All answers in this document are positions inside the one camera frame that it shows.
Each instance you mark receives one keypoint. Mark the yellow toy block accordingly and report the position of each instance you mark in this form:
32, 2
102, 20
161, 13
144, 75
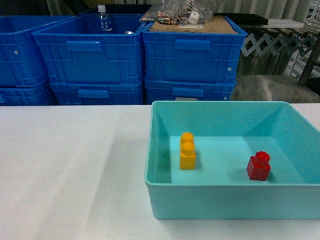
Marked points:
187, 151

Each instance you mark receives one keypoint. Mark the clear water bottle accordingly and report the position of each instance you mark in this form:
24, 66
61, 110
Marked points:
104, 20

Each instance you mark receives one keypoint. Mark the teal plastic box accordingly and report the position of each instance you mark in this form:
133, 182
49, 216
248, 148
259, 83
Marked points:
226, 135

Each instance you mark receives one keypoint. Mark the blue crate upper middle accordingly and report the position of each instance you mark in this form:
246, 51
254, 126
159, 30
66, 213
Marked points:
76, 52

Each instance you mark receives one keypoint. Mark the blue crate upper left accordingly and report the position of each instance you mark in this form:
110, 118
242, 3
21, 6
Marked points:
22, 64

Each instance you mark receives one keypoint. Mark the red toy block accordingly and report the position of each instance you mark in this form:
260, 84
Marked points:
258, 168

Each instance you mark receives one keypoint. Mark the black tray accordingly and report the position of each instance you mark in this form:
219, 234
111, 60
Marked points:
245, 18

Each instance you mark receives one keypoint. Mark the blue crate lower left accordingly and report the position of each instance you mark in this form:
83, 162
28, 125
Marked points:
39, 95

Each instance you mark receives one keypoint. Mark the clear bag of parts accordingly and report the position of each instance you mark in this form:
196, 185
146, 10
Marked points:
181, 12

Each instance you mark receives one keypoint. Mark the blue crate lower right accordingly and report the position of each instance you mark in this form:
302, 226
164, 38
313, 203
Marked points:
171, 90

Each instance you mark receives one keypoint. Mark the blue crate upper right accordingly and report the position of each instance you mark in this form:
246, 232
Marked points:
209, 55

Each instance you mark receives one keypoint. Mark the blue crate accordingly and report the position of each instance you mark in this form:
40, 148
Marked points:
209, 55
39, 95
76, 52
171, 90
22, 64
78, 94

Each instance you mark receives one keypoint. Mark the expandable roller conveyor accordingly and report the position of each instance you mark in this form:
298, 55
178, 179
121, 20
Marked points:
274, 41

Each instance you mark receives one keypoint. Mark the blue crate lower middle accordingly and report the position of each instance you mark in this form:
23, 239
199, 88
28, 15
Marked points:
78, 94

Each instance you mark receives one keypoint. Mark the brown cardboard sheet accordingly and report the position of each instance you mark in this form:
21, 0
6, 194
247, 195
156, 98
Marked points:
195, 27

